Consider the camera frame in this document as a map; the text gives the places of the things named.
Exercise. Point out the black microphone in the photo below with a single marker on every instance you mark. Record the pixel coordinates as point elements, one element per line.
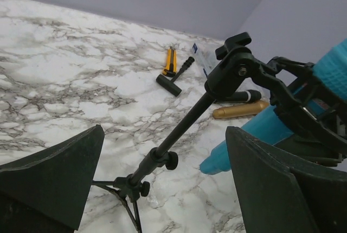
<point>247,96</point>

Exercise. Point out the gold microphone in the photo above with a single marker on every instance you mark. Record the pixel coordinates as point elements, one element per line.
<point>242,110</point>

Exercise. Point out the yellow utility knife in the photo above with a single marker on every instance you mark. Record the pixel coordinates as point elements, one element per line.
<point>171,63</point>

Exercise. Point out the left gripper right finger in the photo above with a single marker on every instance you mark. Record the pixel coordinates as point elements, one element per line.
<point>280,192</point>

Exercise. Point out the clear plastic screw box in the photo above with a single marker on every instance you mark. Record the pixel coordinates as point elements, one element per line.
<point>205,58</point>

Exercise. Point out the black tripod mic stand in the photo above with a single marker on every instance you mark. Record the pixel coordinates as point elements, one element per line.
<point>301,100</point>

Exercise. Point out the black T-handle tool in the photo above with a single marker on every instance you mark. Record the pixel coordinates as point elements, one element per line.
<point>170,85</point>

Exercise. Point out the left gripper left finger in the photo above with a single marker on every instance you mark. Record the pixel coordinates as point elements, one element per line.
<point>48,190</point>

